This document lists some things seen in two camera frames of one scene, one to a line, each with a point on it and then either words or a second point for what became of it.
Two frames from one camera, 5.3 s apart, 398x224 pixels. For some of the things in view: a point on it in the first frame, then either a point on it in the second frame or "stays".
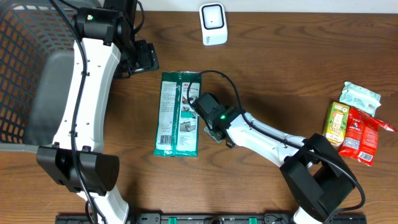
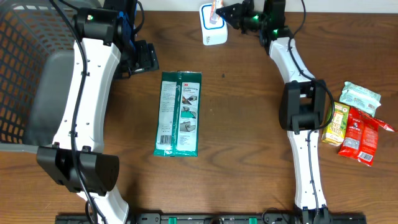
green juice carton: (335, 122) stays
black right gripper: (211, 127) to (239, 10)
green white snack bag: (177, 121) stays
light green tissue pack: (360, 98) stays
